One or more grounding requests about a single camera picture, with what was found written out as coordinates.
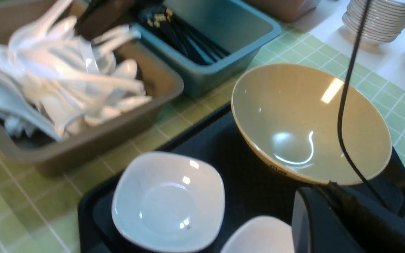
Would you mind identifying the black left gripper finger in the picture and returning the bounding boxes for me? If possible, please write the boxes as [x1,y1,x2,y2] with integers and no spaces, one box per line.
[291,182,405,253]

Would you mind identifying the white square dish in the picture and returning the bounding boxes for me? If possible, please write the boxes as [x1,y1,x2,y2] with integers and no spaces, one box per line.
[221,215,295,253]
[111,151,225,253]

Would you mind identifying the tan noodle bowl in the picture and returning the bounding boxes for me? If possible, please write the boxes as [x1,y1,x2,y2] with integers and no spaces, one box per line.
[231,63,392,186]

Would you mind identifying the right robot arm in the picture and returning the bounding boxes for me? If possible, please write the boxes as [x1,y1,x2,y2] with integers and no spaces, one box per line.
[75,0,136,40]

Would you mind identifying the black serving tray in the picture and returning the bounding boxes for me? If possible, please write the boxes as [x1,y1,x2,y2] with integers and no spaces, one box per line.
[78,103,405,253]

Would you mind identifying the stack of white dishes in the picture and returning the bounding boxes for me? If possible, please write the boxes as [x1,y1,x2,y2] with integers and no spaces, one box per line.
[342,0,405,45]

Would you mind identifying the blue plastic bin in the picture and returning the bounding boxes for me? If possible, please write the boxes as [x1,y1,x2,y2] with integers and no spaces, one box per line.
[135,0,282,98]

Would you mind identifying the green checked tablecloth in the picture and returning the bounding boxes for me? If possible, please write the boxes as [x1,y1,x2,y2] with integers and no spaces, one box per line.
[0,17,405,253]

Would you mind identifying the white spoon sticking up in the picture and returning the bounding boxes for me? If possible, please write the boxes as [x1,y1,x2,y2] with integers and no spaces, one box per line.
[8,0,73,50]

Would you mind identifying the brown plastic bin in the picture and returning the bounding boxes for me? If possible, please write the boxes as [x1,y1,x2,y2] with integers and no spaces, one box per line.
[0,0,184,176]

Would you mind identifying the black cable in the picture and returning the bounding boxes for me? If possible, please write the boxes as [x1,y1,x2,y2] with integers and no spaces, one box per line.
[337,0,389,208]

